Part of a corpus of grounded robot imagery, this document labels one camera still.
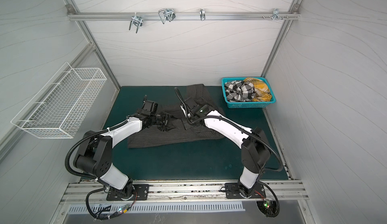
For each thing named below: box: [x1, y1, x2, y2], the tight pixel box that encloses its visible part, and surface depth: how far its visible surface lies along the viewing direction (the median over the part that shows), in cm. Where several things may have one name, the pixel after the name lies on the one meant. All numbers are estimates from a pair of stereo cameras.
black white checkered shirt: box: [224, 80, 256, 102], surface depth 107 cm
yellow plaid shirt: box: [243, 77, 273, 102], surface depth 106 cm
